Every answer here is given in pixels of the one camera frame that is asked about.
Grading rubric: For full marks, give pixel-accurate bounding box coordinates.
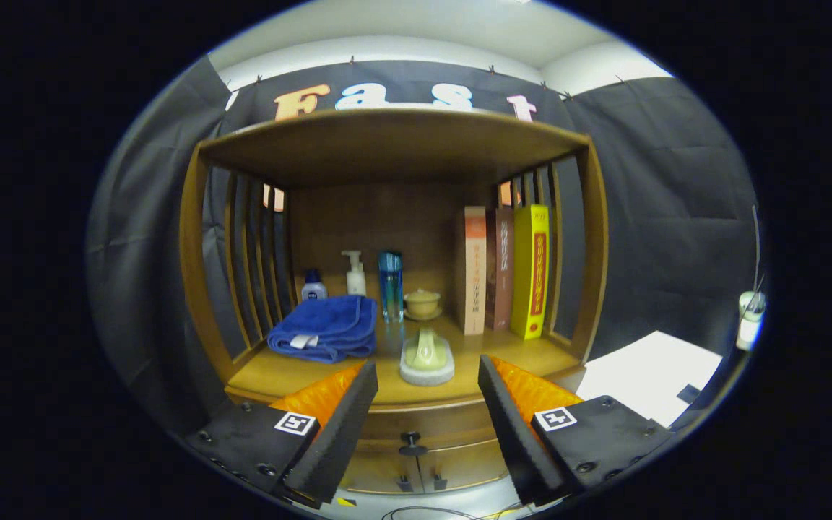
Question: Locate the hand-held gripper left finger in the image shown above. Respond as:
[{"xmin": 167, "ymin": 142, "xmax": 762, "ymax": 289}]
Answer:
[{"xmin": 185, "ymin": 360, "xmax": 379, "ymax": 508}]

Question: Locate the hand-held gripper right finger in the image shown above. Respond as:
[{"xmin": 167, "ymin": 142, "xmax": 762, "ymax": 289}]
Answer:
[{"xmin": 477, "ymin": 354, "xmax": 675, "ymax": 506}]

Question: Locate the blue towel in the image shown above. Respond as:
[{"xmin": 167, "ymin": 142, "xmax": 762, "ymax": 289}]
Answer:
[{"xmin": 266, "ymin": 295, "xmax": 378, "ymax": 364}]

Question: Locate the wooden countertop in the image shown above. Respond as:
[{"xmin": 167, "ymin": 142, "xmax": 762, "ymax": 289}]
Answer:
[{"xmin": 225, "ymin": 314, "xmax": 583, "ymax": 407}]

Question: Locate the wooden cabinet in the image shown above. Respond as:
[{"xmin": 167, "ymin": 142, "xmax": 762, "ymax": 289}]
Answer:
[{"xmin": 179, "ymin": 108, "xmax": 610, "ymax": 499}]

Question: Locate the white table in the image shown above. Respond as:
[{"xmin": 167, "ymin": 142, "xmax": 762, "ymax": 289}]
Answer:
[{"xmin": 575, "ymin": 330, "xmax": 724, "ymax": 428}]

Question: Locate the small white bottle blue cap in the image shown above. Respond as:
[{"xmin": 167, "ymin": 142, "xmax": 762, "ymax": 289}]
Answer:
[{"xmin": 301, "ymin": 269, "xmax": 329, "ymax": 302}]

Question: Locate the blue glass bottle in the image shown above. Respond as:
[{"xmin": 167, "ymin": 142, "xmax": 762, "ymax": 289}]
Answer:
[{"xmin": 378, "ymin": 251, "xmax": 404, "ymax": 324}]

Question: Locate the tan lidded tea bowl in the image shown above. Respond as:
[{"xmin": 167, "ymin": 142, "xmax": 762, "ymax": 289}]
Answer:
[{"xmin": 403, "ymin": 289, "xmax": 443, "ymax": 321}]

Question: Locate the white pump bottle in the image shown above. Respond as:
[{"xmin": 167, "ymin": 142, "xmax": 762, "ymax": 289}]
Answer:
[{"xmin": 341, "ymin": 250, "xmax": 368, "ymax": 297}]

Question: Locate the yellow book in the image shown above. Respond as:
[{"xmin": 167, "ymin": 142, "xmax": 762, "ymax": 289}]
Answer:
[{"xmin": 510, "ymin": 204, "xmax": 551, "ymax": 340}]

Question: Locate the brown book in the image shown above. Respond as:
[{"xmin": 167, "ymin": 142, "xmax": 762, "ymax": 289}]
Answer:
[{"xmin": 485, "ymin": 206, "xmax": 516, "ymax": 332}]

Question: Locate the orange and white book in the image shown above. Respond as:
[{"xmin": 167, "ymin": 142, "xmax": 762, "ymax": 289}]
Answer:
[{"xmin": 457, "ymin": 206, "xmax": 488, "ymax": 336}]

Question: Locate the white desk lamp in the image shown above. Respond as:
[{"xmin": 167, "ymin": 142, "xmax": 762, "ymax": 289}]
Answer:
[{"xmin": 737, "ymin": 206, "xmax": 767, "ymax": 352}]

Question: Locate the black floor cable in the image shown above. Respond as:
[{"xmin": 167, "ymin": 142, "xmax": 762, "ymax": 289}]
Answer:
[{"xmin": 383, "ymin": 505, "xmax": 525, "ymax": 520}]

